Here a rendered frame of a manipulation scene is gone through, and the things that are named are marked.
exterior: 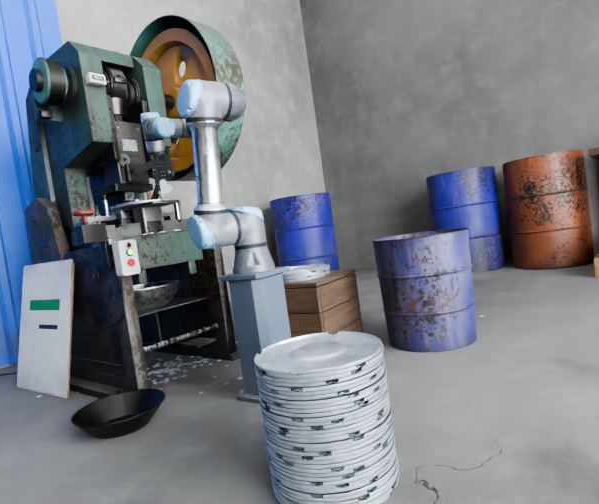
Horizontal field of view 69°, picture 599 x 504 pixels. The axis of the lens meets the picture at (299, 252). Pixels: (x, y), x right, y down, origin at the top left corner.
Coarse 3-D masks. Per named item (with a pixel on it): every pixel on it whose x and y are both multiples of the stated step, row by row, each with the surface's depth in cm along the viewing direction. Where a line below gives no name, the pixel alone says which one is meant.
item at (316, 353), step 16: (304, 336) 113; (320, 336) 112; (336, 336) 110; (352, 336) 108; (368, 336) 105; (272, 352) 103; (288, 352) 102; (304, 352) 98; (320, 352) 96; (336, 352) 94; (352, 352) 95; (368, 352) 93; (272, 368) 91; (288, 368) 90; (304, 368) 88; (320, 368) 87; (336, 368) 85
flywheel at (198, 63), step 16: (176, 32) 220; (192, 32) 215; (160, 48) 231; (176, 48) 227; (192, 48) 214; (160, 64) 237; (176, 64) 230; (192, 64) 221; (208, 64) 209; (176, 80) 230; (208, 80) 210; (176, 96) 226; (176, 112) 228; (176, 144) 237; (192, 144) 229; (176, 160) 233; (192, 160) 225
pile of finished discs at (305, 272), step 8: (312, 264) 219; (320, 264) 215; (328, 264) 207; (288, 272) 201; (296, 272) 192; (304, 272) 192; (312, 272) 196; (320, 272) 195; (328, 272) 201; (288, 280) 193; (296, 280) 192
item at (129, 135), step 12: (120, 132) 197; (132, 132) 202; (120, 144) 197; (132, 144) 201; (120, 156) 195; (132, 156) 201; (144, 156) 206; (108, 168) 200; (120, 168) 196; (132, 168) 197; (108, 180) 201; (120, 180) 195; (132, 180) 196; (144, 180) 201
